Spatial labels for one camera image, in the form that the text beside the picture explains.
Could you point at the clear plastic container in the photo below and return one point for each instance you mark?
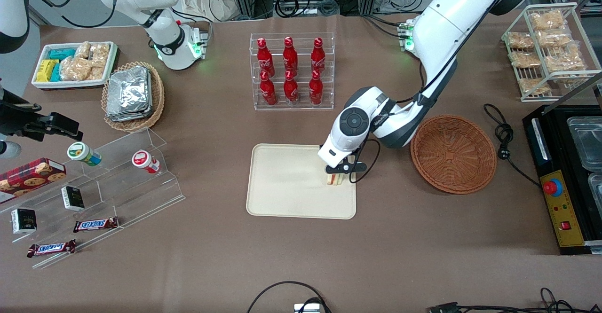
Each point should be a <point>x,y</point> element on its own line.
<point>596,188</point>
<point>585,141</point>

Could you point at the clear acrylic stepped display shelf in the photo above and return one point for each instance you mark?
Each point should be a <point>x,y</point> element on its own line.
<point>117,195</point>

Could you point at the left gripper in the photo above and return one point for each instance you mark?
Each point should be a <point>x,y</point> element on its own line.
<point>356,152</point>

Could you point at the beige plastic tray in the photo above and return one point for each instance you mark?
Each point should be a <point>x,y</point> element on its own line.
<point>287,186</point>

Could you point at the red emergency stop button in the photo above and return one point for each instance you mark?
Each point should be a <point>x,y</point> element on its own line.
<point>553,187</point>

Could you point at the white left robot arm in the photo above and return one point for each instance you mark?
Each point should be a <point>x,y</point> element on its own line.
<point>442,26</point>

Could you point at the red cola bottle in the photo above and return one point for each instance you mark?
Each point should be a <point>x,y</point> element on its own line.
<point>264,57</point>
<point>318,55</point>
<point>290,89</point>
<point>289,55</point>
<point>268,91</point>
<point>316,89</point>

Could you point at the teal snack packet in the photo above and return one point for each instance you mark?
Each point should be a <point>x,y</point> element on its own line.
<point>56,73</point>
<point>62,53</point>

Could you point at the oval light wicker basket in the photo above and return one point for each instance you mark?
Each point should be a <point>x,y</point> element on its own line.
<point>157,99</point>

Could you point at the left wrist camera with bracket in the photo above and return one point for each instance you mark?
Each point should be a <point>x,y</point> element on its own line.
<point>345,167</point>

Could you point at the small black box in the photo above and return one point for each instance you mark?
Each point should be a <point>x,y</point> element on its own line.
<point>73,198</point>
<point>23,221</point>

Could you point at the triangular sandwich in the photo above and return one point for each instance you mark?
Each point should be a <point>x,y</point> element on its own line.
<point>336,180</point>

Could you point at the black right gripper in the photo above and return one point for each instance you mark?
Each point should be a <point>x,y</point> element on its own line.
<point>18,124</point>

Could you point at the round brown wicker basket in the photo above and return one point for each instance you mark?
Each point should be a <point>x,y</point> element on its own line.
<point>454,155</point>

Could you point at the yellow snack packet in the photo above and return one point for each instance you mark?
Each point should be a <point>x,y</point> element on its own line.
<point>46,70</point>

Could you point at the grey metal bar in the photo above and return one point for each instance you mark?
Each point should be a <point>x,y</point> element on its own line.
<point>578,87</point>

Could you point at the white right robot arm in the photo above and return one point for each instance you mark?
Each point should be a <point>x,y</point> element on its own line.
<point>174,45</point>

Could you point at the clear bag of rice crackers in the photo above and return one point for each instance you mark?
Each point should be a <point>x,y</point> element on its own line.
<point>75,69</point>
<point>82,50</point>
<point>99,54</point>

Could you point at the bagged fried snack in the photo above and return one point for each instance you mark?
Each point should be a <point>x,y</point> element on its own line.
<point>554,38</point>
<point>524,59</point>
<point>520,40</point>
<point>534,86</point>
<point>564,61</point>
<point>547,20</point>

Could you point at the clear acrylic bottle rack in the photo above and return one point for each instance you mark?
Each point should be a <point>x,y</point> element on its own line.
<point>329,101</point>

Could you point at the green lid yogurt cup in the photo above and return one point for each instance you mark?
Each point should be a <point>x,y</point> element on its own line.
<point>83,153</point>

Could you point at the red lid yogurt cup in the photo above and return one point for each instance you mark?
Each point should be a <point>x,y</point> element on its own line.
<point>145,161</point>

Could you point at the stacked foil containers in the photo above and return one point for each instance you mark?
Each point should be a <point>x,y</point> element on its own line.
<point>128,93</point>

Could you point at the red cookie box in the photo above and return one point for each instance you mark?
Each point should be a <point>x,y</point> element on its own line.
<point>28,179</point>

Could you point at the Snickers bar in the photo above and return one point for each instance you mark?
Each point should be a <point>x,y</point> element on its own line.
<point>95,224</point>
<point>51,248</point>

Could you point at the white rectangular snack tray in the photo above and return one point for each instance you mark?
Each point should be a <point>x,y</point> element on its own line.
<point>42,83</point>

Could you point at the black appliance with yellow panel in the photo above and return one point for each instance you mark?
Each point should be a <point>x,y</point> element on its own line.
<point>555,139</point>

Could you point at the small grey device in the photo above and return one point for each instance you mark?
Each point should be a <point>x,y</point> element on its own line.
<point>308,308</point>

